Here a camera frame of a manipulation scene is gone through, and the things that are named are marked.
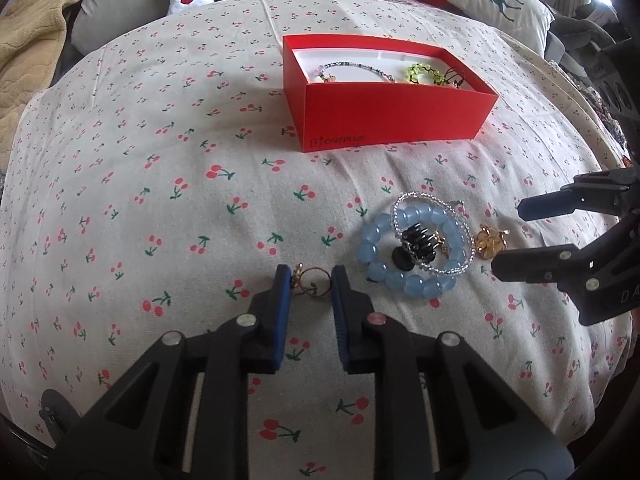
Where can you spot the white quilted mattress pad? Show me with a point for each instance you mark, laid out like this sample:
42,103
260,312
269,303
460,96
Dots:
575,85

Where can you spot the red cardboard box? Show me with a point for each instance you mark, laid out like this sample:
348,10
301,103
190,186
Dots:
390,117

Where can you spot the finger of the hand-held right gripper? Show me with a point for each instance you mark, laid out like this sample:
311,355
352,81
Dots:
535,264
542,206

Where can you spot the grey pillow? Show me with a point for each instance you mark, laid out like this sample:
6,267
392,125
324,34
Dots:
120,5

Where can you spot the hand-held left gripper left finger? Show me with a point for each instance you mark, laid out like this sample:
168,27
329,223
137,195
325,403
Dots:
281,310

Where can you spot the deer print pillow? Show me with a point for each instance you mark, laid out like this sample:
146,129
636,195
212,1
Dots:
500,2

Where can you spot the cherry print bedsheet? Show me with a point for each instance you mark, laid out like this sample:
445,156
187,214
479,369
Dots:
175,125

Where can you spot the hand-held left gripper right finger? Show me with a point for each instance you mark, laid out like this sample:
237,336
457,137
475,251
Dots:
341,310

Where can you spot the grey cloth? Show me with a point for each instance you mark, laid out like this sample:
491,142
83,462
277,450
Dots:
585,27

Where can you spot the black hair claw clip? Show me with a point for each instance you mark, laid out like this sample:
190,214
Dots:
415,245

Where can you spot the beige quilted blanket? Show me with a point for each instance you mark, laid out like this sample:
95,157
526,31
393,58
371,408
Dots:
30,35

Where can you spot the gold hair clip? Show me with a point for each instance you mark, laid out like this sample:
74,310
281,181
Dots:
489,242

